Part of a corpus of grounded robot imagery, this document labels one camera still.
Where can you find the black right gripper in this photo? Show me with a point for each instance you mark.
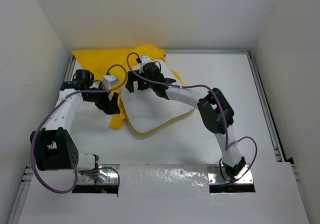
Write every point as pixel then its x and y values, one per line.
pixel 130 84

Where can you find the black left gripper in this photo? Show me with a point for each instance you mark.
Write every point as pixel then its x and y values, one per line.
pixel 112 107

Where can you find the yellow Pikachu pillowcase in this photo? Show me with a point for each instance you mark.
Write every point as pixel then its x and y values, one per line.
pixel 98 61

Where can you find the white pillow with yellow edge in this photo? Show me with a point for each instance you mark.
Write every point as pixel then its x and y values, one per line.
pixel 147 113

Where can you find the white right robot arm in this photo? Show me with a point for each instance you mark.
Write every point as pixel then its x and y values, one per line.
pixel 215 111

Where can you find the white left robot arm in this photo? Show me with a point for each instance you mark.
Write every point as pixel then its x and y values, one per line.
pixel 54 148

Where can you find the white front cover board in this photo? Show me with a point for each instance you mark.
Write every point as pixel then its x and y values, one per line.
pixel 174 194

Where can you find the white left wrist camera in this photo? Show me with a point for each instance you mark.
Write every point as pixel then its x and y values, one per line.
pixel 109 81

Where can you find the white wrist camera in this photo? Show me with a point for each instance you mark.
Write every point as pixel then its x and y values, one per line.
pixel 144 59
pixel 109 81

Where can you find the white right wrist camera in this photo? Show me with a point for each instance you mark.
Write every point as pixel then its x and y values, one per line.
pixel 144 59

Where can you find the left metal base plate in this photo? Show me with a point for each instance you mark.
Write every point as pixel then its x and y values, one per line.
pixel 104 174

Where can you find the metal base plate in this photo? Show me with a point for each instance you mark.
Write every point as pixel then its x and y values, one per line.
pixel 104 174
pixel 217 176

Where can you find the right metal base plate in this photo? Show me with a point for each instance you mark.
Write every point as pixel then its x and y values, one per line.
pixel 217 176

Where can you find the aluminium table frame rail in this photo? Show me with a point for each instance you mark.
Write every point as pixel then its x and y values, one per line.
pixel 186 141

